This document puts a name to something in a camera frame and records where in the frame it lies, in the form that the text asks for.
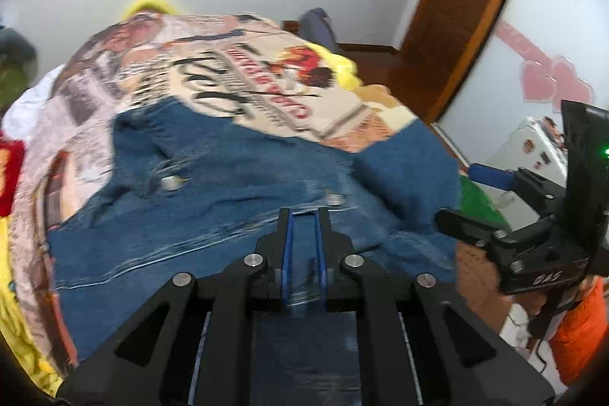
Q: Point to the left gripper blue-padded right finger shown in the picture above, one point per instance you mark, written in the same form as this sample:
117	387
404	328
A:
418	342

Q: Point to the printed newspaper-pattern blanket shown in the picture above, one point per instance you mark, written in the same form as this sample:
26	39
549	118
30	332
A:
70	154

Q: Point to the grey-blue backpack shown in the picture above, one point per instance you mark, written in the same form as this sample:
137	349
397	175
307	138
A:
314	26

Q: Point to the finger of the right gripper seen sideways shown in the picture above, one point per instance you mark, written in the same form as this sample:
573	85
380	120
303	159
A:
461	227

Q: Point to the pink heart wall decoration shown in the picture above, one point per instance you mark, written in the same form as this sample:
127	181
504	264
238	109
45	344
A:
544	79

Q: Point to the blue denim jacket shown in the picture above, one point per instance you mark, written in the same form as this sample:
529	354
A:
191	193

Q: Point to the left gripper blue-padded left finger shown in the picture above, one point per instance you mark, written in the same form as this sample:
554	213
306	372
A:
191	342

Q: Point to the white appliance with stickers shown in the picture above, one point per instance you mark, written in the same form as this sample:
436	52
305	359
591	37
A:
537	145

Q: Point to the brown wooden door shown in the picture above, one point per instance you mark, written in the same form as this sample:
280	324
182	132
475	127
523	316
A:
439	49

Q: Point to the red plush toy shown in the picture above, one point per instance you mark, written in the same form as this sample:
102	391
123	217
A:
12	153

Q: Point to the green patterned storage box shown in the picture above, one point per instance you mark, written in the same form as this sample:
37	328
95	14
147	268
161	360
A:
18	66

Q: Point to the orange sleeve right forearm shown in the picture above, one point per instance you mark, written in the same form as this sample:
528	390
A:
580	333

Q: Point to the yellow garment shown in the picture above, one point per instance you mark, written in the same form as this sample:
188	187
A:
14	328

